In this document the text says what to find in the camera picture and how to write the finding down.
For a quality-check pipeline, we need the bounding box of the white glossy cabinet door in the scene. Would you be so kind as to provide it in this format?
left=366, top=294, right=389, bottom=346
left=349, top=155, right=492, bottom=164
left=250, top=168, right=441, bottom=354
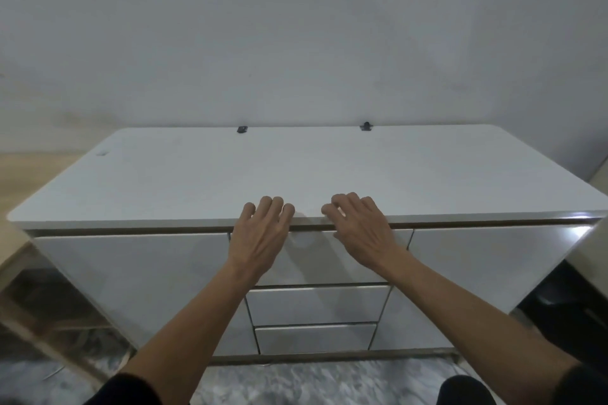
left=370, top=225, right=595, bottom=351
left=32, top=232, right=260, bottom=357

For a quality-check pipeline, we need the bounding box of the black trouser leg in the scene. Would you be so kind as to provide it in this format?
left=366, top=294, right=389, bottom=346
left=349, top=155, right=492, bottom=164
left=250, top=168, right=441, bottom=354
left=436, top=374, right=497, bottom=405

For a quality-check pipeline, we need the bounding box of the black sleeve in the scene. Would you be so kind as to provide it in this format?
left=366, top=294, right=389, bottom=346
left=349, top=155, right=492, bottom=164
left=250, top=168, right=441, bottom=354
left=551, top=362, right=608, bottom=405
left=85, top=372, right=163, bottom=405

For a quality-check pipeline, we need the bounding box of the person's right hand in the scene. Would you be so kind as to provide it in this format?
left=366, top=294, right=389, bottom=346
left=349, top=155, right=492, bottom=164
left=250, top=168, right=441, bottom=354
left=321, top=192, right=404, bottom=272

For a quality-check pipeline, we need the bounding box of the white sideboard cabinet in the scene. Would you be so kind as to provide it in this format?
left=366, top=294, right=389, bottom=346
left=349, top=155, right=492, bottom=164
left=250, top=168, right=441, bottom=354
left=7, top=124, right=608, bottom=366

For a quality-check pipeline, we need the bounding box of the black object under furniture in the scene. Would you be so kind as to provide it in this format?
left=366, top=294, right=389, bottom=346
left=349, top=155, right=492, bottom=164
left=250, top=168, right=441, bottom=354
left=517, top=261, right=608, bottom=374

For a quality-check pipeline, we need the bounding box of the wooden frame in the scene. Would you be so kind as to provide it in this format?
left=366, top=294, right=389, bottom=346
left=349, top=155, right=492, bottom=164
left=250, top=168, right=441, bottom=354
left=0, top=242, right=136, bottom=389

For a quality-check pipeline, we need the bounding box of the medium white glossy drawer front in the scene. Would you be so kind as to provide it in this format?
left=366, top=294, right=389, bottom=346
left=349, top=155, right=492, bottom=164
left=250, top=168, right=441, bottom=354
left=245, top=284, right=391, bottom=327

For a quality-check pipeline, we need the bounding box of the tall white glossy drawer front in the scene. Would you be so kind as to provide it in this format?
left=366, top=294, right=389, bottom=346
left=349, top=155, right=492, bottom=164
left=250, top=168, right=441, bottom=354
left=230, top=229, right=414, bottom=288

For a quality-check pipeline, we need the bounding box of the person's right forearm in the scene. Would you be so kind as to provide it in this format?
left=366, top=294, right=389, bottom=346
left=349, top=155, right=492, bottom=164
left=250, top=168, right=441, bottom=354
left=378, top=247, right=581, bottom=405

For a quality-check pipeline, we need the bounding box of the person's left forearm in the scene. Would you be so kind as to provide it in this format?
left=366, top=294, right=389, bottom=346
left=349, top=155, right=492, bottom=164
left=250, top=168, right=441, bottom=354
left=118, top=259, right=272, bottom=405

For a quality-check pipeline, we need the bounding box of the small white glossy drawer front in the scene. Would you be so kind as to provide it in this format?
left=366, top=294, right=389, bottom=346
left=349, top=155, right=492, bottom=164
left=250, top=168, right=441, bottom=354
left=255, top=322, right=378, bottom=356

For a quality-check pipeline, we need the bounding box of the person's left hand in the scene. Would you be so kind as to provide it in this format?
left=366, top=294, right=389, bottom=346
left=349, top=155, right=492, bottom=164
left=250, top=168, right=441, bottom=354
left=227, top=196, right=296, bottom=280

